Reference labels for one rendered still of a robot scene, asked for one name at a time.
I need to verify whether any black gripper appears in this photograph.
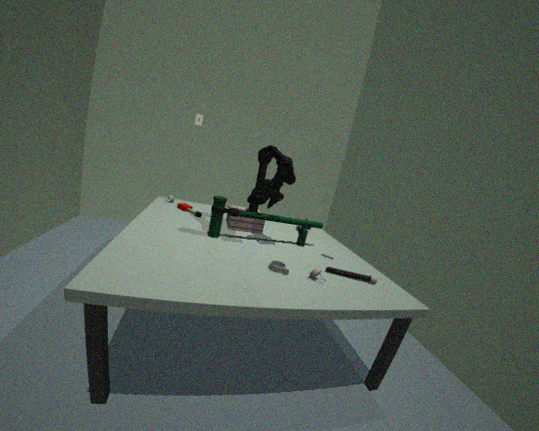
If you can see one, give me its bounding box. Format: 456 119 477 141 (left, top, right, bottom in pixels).
262 177 283 209

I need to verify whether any grey metal ring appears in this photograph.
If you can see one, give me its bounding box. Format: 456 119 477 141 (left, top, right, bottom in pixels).
269 261 290 275

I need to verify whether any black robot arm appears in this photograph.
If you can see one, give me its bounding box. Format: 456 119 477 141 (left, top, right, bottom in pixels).
247 145 296 213

